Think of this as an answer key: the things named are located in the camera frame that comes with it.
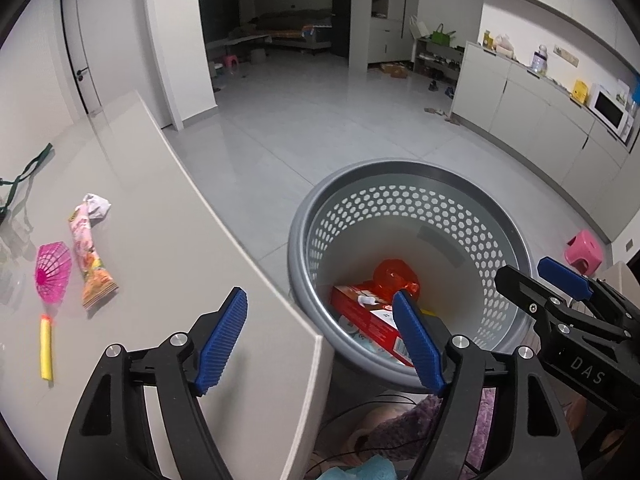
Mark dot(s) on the pink snack stick package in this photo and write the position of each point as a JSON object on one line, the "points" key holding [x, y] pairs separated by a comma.
{"points": [[98, 282]]}

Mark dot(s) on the white bottle on counter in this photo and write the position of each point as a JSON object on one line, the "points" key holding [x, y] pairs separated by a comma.
{"points": [[539, 62]]}

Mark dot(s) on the baby wipes pack blue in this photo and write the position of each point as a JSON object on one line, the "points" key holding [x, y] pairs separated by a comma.
{"points": [[361, 338]]}

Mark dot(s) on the white paper ball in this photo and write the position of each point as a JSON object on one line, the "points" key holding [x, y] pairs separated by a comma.
{"points": [[97, 207]]}

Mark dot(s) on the yellow box on counter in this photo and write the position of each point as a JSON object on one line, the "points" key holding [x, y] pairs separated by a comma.
{"points": [[580, 92]]}

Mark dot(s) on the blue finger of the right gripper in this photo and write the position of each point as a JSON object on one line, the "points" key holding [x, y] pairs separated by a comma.
{"points": [[573, 284], [530, 299]]}

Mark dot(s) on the grey door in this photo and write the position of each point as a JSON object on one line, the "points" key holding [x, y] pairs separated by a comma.
{"points": [[95, 36]]}

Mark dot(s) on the pink plastic stool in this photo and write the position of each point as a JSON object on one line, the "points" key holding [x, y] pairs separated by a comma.
{"points": [[584, 253]]}

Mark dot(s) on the red plastic bag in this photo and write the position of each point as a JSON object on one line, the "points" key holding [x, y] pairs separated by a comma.
{"points": [[394, 275]]}

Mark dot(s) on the grey cabinet row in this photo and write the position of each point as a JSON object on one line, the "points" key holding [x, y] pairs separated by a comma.
{"points": [[536, 122]]}

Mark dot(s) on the white microwave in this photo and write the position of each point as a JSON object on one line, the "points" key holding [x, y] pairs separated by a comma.
{"points": [[611, 108]]}

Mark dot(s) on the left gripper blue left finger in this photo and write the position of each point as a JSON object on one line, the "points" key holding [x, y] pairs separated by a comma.
{"points": [[110, 435]]}

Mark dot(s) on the yellow foam dart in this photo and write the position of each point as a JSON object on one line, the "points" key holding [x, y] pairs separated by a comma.
{"points": [[45, 349]]}

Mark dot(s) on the green handbag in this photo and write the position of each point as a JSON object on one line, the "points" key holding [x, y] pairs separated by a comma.
{"points": [[442, 38]]}

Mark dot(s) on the toothpaste box red white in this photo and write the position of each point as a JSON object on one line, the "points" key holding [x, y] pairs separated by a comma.
{"points": [[372, 315]]}

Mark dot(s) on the grey perforated laundry basket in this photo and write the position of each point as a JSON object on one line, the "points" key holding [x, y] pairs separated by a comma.
{"points": [[450, 232]]}

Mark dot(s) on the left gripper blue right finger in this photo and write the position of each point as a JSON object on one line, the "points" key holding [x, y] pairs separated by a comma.
{"points": [[528, 434]]}

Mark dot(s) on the pink plastic mesh basket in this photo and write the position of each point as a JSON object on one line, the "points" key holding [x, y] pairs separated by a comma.
{"points": [[52, 271]]}

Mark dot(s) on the small pink stool far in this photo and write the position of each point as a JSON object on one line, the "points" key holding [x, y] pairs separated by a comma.
{"points": [[231, 63]]}

